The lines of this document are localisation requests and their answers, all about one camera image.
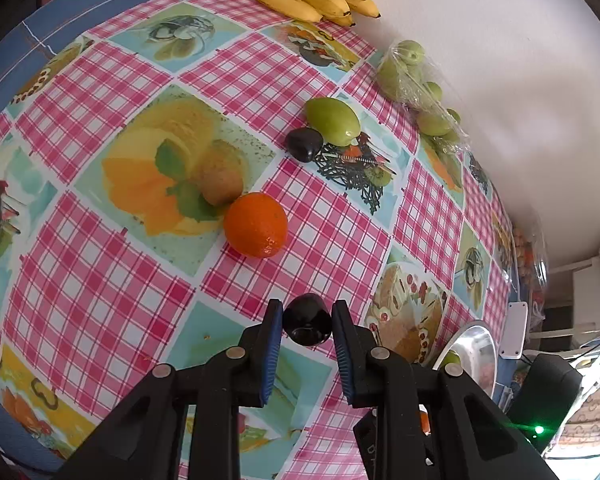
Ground orange tangerine front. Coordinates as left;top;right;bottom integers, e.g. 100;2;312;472
419;410;430;434

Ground orange tangerine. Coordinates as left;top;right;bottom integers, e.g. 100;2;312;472
223;192;288;259
419;410;430;434

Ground large green mango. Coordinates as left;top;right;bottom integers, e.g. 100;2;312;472
440;350;462;370

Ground dark plum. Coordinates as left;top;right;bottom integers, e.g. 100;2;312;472
285;127;324;162
283;292;332;347

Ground small green apple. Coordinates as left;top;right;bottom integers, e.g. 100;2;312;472
304;98;361;148

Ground large steel plate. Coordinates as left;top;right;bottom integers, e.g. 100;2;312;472
432;321;498;398

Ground white shelf unit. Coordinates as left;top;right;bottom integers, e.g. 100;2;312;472
528;257;600;344

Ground clear tray of longans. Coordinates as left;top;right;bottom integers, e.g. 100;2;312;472
513;218;548;308

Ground checkered fruit tablecloth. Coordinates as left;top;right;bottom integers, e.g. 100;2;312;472
0;0;510;479

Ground clear tray of green fruit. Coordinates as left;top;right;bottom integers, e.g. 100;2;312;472
376;39;470;154

